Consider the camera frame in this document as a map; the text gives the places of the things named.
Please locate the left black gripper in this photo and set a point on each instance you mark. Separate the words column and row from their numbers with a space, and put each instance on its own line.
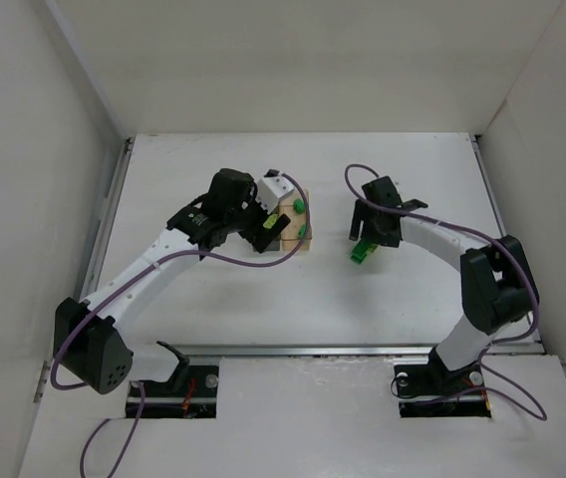
column 260, row 227

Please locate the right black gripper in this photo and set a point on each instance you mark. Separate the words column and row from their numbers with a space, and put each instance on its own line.
column 372, row 227

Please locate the lime green 2x3 lego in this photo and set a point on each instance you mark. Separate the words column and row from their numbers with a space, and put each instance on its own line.
column 270, row 221

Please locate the small dark green lego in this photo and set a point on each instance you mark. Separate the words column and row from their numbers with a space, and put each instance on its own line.
column 299, row 206

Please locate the dark green long lego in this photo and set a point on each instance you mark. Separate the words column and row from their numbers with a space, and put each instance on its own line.
column 359, row 253

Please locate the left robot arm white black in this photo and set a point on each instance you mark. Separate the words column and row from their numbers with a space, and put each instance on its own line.
column 92, row 336

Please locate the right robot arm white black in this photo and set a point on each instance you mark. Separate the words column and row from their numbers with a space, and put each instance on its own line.
column 496, row 284

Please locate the orange transparent container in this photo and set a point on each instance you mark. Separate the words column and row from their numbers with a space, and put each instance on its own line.
column 289, row 237

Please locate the grey transparent container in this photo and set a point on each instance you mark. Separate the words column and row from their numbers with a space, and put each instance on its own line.
column 273, row 246

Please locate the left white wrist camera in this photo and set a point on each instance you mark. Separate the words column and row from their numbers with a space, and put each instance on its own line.
column 272, row 188

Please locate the aluminium front rail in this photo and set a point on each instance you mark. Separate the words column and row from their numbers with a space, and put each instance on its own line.
column 299, row 351

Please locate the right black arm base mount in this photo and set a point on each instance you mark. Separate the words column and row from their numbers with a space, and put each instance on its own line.
column 422, row 394

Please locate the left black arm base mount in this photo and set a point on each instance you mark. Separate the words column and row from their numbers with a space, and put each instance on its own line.
column 193, row 383

